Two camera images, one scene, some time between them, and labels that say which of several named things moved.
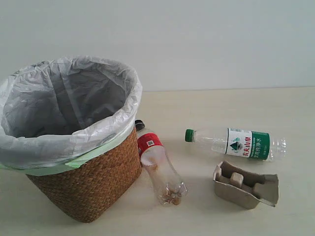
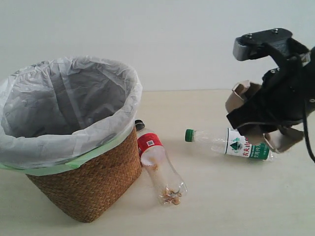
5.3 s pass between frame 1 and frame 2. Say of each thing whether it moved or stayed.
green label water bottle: stayed
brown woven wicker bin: stayed
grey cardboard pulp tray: moved
